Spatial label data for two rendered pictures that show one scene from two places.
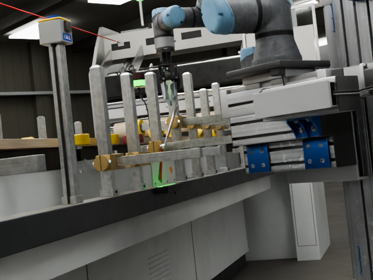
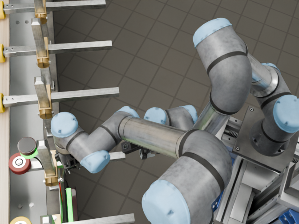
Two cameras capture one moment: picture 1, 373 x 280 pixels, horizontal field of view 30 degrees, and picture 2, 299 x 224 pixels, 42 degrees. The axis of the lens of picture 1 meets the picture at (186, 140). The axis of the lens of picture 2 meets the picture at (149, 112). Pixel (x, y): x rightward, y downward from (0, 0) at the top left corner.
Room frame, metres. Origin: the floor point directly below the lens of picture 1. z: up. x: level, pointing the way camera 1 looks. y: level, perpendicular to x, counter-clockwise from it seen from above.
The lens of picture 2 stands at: (2.09, 0.15, 2.36)
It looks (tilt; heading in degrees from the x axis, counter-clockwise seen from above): 60 degrees down; 323
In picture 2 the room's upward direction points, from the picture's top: 12 degrees clockwise
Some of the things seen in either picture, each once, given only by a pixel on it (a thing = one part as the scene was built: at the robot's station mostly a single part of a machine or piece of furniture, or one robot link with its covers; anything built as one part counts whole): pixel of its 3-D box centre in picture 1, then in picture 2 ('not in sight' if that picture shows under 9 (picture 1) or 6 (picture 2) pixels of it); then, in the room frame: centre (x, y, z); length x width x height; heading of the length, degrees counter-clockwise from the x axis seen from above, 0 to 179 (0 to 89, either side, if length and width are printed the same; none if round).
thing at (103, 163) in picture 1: (109, 162); not in sight; (2.23, 0.25, 0.81); 0.14 x 0.06 x 0.05; 163
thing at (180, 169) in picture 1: (176, 131); (46, 111); (2.92, 0.04, 0.91); 0.04 x 0.04 x 0.48; 73
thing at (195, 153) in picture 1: (136, 160); not in sight; (2.22, 0.17, 0.80); 0.44 x 0.03 x 0.04; 73
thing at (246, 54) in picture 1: (251, 62); (154, 122); (2.61, -0.27, 1.12); 0.09 x 0.08 x 0.11; 80
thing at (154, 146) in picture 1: (159, 147); (50, 168); (2.71, 0.11, 0.85); 0.14 x 0.06 x 0.05; 163
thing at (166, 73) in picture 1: (167, 65); (70, 153); (2.61, 0.04, 1.15); 0.09 x 0.08 x 0.12; 3
